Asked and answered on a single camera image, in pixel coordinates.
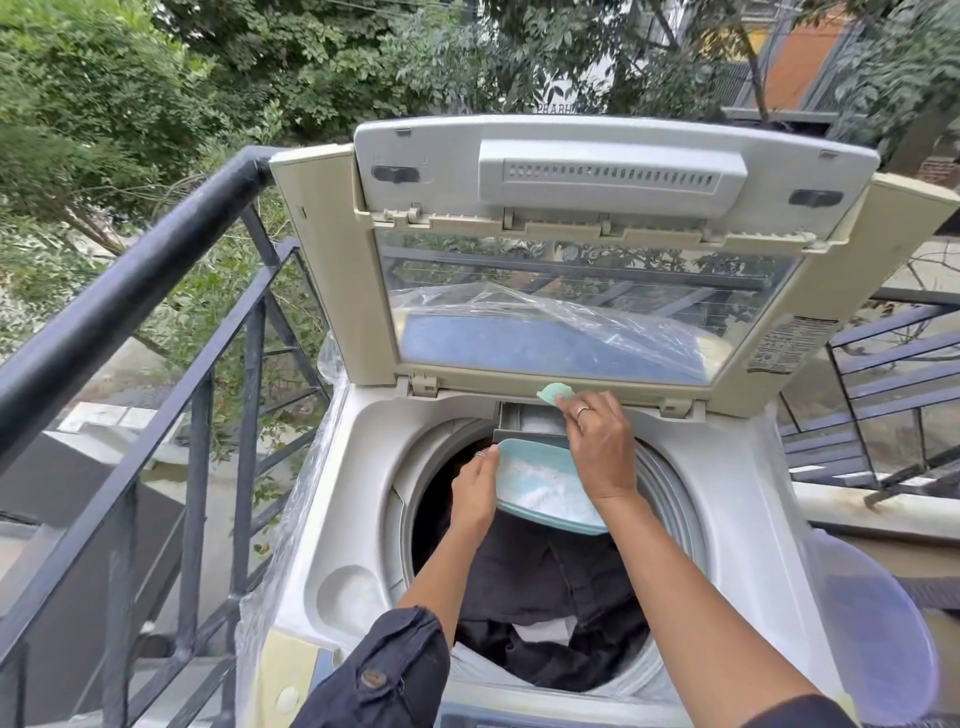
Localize beige blue washing machine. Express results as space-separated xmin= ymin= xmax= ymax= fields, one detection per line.
xmin=236 ymin=113 xmax=960 ymax=728

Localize black metal balcony railing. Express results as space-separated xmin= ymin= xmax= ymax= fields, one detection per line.
xmin=0 ymin=146 xmax=960 ymax=728

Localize orange yellow building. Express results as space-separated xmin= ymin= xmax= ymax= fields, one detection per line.
xmin=704 ymin=0 xmax=864 ymax=121

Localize person's dark sleeve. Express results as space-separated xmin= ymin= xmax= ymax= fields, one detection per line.
xmin=290 ymin=605 xmax=453 ymax=728
xmin=742 ymin=693 xmax=860 ymax=728

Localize lavender plastic laundry basin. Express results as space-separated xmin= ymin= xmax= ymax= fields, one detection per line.
xmin=806 ymin=528 xmax=943 ymax=725

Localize dark woven plastic stool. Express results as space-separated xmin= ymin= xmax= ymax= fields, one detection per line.
xmin=892 ymin=575 xmax=960 ymax=613

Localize black garment with white print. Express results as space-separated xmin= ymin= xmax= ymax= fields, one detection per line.
xmin=515 ymin=613 xmax=580 ymax=648

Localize person's dark right sleeve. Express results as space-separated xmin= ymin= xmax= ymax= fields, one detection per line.
xmin=742 ymin=693 xmax=860 ymax=728

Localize person's right hand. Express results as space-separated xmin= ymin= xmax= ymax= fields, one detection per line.
xmin=554 ymin=389 xmax=640 ymax=508

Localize white concrete balcony ledge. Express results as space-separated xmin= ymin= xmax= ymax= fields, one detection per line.
xmin=791 ymin=479 xmax=960 ymax=545

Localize dark neighbouring roof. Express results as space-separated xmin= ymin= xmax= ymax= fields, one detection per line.
xmin=0 ymin=431 xmax=189 ymax=728

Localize person's left forearm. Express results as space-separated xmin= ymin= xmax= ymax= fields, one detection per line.
xmin=395 ymin=517 xmax=496 ymax=650

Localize person's dark left sleeve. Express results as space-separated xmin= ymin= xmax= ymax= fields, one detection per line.
xmin=290 ymin=605 xmax=453 ymax=728

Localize green trees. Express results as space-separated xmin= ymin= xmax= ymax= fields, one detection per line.
xmin=0 ymin=0 xmax=960 ymax=451

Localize light blue detergent tray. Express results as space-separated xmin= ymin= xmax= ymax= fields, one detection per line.
xmin=494 ymin=438 xmax=610 ymax=537

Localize person's left hand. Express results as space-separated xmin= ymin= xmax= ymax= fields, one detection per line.
xmin=449 ymin=444 xmax=502 ymax=530

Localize person's right forearm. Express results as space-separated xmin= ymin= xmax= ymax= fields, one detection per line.
xmin=592 ymin=491 xmax=819 ymax=725

